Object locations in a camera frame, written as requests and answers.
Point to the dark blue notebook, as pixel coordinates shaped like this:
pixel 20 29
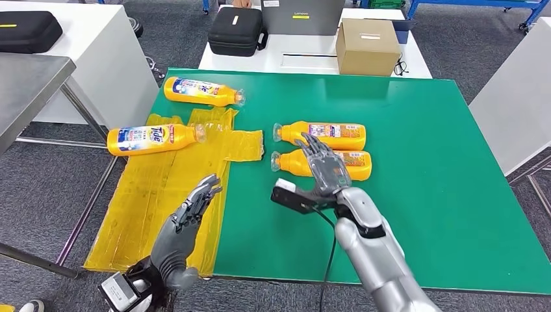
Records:
pixel 404 32

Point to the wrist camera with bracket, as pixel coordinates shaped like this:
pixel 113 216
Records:
pixel 114 290
pixel 292 202

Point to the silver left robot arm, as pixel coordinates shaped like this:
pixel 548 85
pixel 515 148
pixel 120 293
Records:
pixel 148 297

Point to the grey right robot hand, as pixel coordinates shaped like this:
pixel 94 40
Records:
pixel 329 172

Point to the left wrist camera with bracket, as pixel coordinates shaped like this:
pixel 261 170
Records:
pixel 114 290

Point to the blue metal frame cart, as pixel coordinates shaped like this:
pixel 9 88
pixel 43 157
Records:
pixel 536 13

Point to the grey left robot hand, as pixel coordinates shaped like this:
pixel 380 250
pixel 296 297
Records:
pixel 174 249

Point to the black case with white label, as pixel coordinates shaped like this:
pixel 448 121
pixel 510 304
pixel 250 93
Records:
pixel 234 34

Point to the white shoe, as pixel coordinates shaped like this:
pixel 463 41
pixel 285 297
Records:
pixel 32 307

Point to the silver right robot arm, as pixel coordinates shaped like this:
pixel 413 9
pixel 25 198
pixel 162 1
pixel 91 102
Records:
pixel 370 249

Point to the white desk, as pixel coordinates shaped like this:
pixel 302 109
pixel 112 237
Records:
pixel 103 64
pixel 516 107

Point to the white table with slot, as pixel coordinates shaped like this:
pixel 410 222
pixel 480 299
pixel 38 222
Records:
pixel 258 62

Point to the orange Tide detergent bottle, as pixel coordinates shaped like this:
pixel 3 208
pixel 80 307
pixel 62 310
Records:
pixel 146 140
pixel 288 166
pixel 193 92
pixel 284 134

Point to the blue metal leg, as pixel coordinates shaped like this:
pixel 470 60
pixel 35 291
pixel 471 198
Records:
pixel 205 5

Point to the brown cardboard box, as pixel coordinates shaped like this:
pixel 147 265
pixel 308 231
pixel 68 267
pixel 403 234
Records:
pixel 366 51

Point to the grey Lenovo laptop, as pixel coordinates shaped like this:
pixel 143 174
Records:
pixel 301 23

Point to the black case with yellow stripe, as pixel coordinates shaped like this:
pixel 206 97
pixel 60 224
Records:
pixel 26 34

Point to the black eyeglasses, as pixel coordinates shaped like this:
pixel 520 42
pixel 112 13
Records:
pixel 396 68

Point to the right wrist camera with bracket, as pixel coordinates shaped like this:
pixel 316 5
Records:
pixel 292 202

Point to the green plastic crate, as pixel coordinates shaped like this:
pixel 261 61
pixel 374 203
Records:
pixel 387 3

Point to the yellow taped plastic sheet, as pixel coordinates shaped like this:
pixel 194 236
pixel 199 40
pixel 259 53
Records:
pixel 172 172

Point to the stainless steel table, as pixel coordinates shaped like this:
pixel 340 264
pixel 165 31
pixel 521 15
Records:
pixel 26 86

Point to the steel desk frame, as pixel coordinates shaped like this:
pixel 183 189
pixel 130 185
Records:
pixel 541 199

